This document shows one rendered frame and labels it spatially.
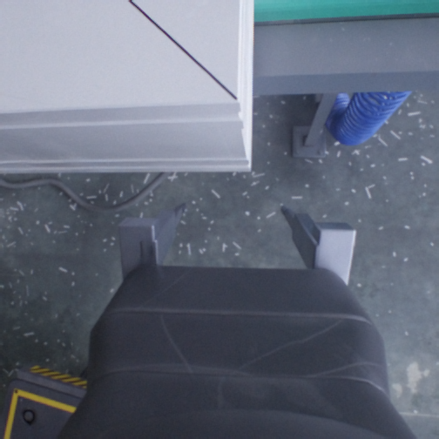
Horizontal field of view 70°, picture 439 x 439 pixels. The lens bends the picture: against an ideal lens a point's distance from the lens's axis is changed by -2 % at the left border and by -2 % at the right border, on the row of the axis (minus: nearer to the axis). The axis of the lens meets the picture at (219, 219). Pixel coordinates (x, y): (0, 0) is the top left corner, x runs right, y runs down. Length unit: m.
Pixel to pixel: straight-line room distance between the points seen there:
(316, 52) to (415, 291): 0.97
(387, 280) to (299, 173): 0.42
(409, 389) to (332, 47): 1.06
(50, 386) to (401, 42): 0.88
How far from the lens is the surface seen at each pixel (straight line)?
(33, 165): 0.18
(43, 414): 0.93
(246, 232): 1.02
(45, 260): 1.26
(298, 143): 1.07
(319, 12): 0.20
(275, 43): 0.20
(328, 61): 0.19
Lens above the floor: 1.01
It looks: 80 degrees down
